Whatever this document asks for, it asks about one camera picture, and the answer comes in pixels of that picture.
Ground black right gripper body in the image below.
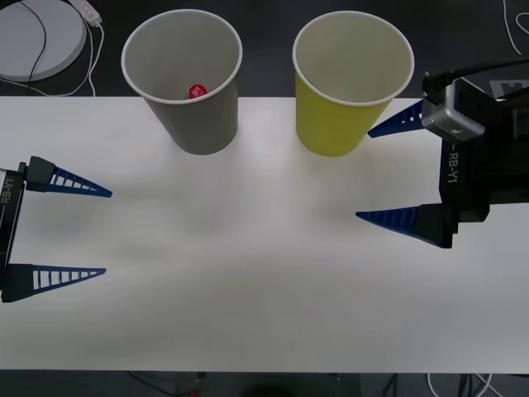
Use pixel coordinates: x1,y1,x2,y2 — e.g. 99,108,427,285
437,79,529,223

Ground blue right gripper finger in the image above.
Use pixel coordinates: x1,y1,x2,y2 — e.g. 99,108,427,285
355,201,460,251
366,100,426,141

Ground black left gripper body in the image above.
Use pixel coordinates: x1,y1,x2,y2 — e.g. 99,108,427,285
0,166,27,275

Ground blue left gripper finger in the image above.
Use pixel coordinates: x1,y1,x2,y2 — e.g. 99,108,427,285
0,263,108,304
17,155,114,199

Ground yellow-green plastic bin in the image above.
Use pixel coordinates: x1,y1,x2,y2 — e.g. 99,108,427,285
292,10,416,158

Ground grey marker plate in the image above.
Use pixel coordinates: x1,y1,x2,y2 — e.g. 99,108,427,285
488,78,529,101

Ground white round stand base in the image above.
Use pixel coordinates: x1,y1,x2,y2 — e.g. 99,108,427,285
0,0,88,83

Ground grey plastic bin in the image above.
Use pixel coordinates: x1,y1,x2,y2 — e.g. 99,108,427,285
120,8,244,156

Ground white power strip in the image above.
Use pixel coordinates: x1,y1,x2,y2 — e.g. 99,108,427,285
67,0,103,26

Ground white cable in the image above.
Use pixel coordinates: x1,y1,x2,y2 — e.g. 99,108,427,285
502,0,529,60
426,372,498,397
0,20,105,98

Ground black cable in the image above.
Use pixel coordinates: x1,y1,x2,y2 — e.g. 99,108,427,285
17,0,47,83

